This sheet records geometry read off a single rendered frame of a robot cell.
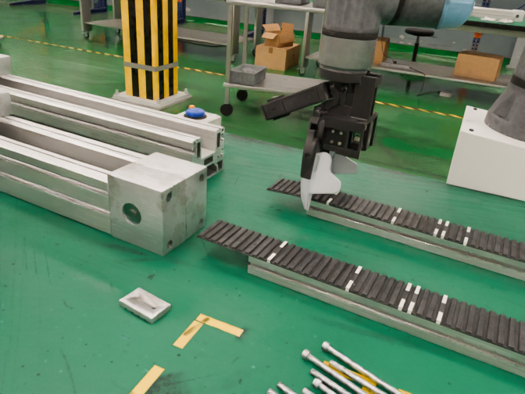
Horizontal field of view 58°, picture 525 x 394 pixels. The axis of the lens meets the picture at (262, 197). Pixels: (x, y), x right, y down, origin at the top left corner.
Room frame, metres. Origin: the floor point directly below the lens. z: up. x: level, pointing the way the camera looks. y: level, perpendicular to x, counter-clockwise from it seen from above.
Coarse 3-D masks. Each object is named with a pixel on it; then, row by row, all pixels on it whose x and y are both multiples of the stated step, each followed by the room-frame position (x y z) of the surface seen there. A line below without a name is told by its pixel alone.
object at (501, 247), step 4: (496, 236) 0.58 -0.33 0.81; (500, 236) 0.58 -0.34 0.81; (496, 240) 0.57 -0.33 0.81; (500, 240) 0.57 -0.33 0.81; (504, 240) 0.57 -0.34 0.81; (508, 240) 0.57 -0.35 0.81; (496, 244) 0.56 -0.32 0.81; (500, 244) 0.57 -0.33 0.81; (504, 244) 0.56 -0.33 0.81; (508, 244) 0.56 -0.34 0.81; (496, 248) 0.55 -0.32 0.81; (500, 248) 0.55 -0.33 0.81; (504, 248) 0.55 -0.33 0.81; (508, 248) 0.56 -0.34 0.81; (492, 252) 0.54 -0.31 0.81; (496, 252) 0.54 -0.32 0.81; (500, 252) 0.54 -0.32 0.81; (504, 252) 0.54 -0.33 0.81; (508, 252) 0.55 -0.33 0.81; (504, 256) 0.54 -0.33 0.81; (508, 256) 0.53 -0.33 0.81
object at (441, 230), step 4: (440, 220) 0.61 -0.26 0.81; (436, 224) 0.61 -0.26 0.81; (440, 224) 0.60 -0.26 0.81; (444, 224) 0.61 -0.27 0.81; (448, 224) 0.61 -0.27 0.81; (436, 228) 0.59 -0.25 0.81; (440, 228) 0.60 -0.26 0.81; (444, 228) 0.59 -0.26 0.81; (448, 228) 0.60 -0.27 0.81; (432, 232) 0.58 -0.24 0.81; (436, 232) 0.58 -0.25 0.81; (440, 232) 0.58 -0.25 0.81; (444, 232) 0.58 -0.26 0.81; (436, 236) 0.57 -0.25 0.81; (440, 236) 0.57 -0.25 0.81; (444, 236) 0.57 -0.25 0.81
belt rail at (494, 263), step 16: (320, 208) 0.66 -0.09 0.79; (336, 208) 0.65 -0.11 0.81; (352, 224) 0.63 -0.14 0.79; (368, 224) 0.63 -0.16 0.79; (384, 224) 0.61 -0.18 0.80; (400, 240) 0.60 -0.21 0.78; (416, 240) 0.59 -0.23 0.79; (432, 240) 0.58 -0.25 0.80; (448, 256) 0.57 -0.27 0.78; (464, 256) 0.56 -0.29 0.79; (480, 256) 0.56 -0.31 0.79; (496, 256) 0.55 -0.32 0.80; (512, 272) 0.53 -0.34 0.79
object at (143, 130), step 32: (32, 96) 0.90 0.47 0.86; (64, 96) 0.95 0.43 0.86; (96, 96) 0.94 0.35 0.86; (64, 128) 0.86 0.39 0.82; (96, 128) 0.82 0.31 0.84; (128, 128) 0.78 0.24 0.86; (160, 128) 0.78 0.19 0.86; (192, 128) 0.81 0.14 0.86; (224, 128) 0.82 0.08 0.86; (192, 160) 0.73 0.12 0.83
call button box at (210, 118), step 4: (184, 112) 0.96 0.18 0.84; (184, 116) 0.93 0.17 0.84; (188, 116) 0.92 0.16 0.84; (204, 116) 0.93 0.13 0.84; (208, 116) 0.94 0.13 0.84; (212, 116) 0.95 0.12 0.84; (216, 116) 0.95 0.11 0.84; (220, 116) 0.96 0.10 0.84; (200, 120) 0.91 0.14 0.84; (204, 120) 0.92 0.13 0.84; (208, 120) 0.92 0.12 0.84; (212, 120) 0.93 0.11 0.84; (216, 120) 0.94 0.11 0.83; (220, 120) 0.95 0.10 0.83; (216, 124) 0.94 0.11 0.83; (220, 124) 0.95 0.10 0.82
